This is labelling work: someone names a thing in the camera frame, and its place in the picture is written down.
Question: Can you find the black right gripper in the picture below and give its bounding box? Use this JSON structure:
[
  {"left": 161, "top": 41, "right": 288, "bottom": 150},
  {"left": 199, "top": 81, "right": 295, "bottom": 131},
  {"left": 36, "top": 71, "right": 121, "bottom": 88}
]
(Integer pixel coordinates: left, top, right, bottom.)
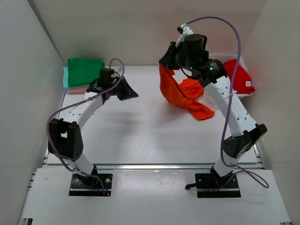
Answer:
[{"left": 159, "top": 42, "right": 195, "bottom": 72}]

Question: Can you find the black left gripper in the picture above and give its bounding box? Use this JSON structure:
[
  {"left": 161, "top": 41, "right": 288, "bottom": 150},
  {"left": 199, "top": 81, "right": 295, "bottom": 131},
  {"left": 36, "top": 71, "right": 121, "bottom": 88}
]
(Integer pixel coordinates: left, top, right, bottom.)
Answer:
[{"left": 109, "top": 75, "right": 138, "bottom": 99}]

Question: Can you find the orange t shirt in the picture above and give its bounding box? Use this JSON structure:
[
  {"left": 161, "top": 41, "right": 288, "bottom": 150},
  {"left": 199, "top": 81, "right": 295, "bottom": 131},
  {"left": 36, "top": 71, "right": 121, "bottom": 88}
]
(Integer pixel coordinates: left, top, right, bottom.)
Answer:
[{"left": 159, "top": 64, "right": 215, "bottom": 120}]

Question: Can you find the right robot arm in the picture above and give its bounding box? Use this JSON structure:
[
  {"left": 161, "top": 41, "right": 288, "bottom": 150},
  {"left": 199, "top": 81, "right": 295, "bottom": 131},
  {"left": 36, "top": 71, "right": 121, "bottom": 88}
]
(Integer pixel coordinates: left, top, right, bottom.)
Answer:
[{"left": 159, "top": 34, "right": 267, "bottom": 188}]

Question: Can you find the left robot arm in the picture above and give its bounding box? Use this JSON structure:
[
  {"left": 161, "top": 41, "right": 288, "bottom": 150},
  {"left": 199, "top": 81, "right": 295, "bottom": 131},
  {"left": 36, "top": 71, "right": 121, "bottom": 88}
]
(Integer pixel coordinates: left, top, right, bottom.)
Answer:
[{"left": 47, "top": 68, "right": 138, "bottom": 188}]

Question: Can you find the pink folded t shirt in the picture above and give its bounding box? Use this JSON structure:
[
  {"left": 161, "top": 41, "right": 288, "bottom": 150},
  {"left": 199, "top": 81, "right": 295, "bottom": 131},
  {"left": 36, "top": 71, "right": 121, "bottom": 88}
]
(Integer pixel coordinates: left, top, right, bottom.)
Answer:
[{"left": 66, "top": 67, "right": 106, "bottom": 95}]

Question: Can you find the green folded t shirt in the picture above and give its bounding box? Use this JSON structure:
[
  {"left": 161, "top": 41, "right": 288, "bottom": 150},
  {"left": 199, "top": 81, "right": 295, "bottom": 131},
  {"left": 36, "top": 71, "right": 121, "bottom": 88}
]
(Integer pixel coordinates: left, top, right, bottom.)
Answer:
[{"left": 67, "top": 58, "right": 105, "bottom": 88}]

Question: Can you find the white plastic basket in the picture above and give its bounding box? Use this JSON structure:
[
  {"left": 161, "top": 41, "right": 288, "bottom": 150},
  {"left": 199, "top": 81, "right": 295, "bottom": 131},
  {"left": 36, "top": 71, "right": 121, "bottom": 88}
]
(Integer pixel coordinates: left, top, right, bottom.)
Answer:
[{"left": 210, "top": 53, "right": 255, "bottom": 98}]

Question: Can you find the teal folded t shirt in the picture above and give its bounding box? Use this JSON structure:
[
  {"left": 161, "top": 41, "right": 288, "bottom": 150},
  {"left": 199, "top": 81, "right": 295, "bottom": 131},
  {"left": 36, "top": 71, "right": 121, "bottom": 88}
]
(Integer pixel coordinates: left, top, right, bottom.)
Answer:
[{"left": 63, "top": 67, "right": 89, "bottom": 90}]

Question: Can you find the red t shirt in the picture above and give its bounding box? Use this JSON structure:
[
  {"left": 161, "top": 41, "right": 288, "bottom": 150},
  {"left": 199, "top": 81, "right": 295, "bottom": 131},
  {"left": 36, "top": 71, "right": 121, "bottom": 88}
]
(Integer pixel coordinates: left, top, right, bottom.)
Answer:
[{"left": 223, "top": 59, "right": 255, "bottom": 95}]

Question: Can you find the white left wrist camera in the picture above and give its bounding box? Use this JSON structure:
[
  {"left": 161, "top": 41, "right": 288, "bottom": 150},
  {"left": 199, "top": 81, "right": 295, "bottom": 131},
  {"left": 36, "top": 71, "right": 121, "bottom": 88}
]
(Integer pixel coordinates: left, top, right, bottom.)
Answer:
[{"left": 113, "top": 66, "right": 124, "bottom": 74}]

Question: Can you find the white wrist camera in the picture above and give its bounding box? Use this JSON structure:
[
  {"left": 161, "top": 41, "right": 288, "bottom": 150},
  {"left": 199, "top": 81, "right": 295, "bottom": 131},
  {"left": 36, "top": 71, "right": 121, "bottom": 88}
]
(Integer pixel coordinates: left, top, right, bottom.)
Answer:
[
  {"left": 175, "top": 23, "right": 193, "bottom": 47},
  {"left": 113, "top": 66, "right": 124, "bottom": 74}
]

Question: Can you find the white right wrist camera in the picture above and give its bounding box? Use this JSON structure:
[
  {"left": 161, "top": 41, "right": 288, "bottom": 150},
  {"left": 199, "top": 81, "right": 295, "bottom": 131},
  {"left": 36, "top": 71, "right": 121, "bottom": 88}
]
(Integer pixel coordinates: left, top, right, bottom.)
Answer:
[{"left": 175, "top": 23, "right": 193, "bottom": 47}]

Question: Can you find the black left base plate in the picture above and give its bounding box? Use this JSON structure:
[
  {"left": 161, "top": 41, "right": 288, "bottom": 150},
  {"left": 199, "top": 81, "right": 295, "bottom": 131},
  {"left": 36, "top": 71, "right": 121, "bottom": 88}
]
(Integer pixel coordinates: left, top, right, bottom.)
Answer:
[{"left": 69, "top": 170, "right": 113, "bottom": 197}]

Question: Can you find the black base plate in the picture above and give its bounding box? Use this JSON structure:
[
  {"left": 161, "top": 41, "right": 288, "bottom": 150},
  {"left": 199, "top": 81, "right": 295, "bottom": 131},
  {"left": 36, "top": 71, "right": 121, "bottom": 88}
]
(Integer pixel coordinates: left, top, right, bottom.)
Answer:
[
  {"left": 185, "top": 173, "right": 241, "bottom": 198},
  {"left": 69, "top": 170, "right": 113, "bottom": 197}
]

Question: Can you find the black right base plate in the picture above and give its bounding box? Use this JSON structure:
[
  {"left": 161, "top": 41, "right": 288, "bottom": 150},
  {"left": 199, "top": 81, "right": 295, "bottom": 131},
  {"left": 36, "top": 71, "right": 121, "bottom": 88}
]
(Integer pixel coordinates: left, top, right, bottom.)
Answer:
[{"left": 185, "top": 173, "right": 241, "bottom": 198}]

